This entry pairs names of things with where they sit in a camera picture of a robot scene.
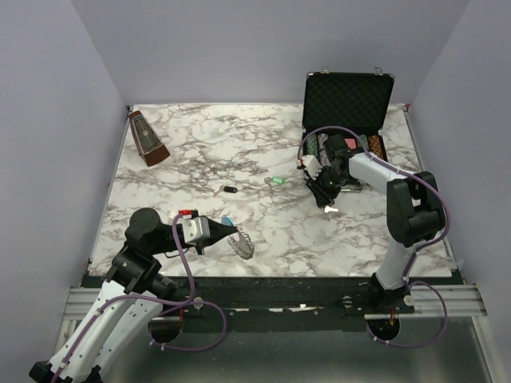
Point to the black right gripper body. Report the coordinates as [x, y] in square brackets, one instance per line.
[326, 175]

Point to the key with black tag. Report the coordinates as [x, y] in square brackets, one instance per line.
[330, 209]

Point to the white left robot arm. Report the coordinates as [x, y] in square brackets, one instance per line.
[133, 293]

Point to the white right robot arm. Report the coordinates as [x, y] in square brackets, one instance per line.
[415, 215]

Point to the key with green tag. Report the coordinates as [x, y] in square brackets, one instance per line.
[271, 181]

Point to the pink playing card deck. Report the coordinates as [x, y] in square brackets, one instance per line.
[351, 143]

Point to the black poker chip case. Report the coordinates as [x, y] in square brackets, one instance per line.
[357, 101]

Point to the brown wooden metronome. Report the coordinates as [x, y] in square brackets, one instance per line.
[148, 143]

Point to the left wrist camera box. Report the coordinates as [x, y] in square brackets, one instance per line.
[194, 227]

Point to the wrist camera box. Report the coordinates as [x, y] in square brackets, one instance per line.
[310, 165]
[194, 227]

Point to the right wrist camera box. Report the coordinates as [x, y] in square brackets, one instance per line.
[310, 165]

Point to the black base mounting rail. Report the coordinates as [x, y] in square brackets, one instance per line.
[259, 305]

